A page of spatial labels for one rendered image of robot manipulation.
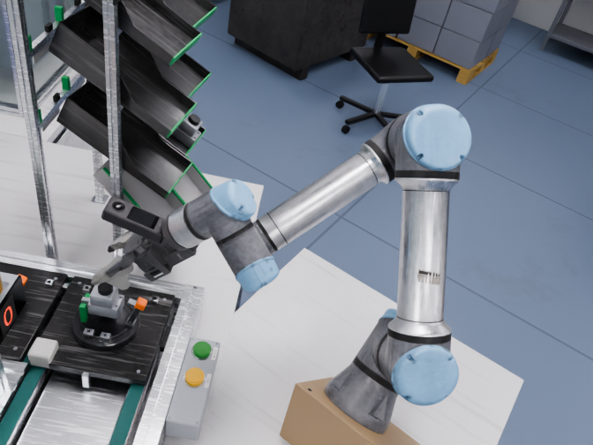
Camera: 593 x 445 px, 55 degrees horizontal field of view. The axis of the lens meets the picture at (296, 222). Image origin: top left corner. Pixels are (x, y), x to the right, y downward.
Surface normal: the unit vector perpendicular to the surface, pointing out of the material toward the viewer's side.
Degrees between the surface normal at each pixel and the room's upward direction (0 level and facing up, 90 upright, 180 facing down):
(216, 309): 0
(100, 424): 0
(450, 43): 90
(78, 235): 0
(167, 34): 25
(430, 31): 90
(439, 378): 60
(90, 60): 90
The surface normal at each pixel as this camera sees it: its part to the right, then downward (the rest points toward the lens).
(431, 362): 0.11, 0.20
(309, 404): -0.61, 0.44
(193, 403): 0.18, -0.74
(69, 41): -0.26, 0.60
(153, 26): 0.56, -0.54
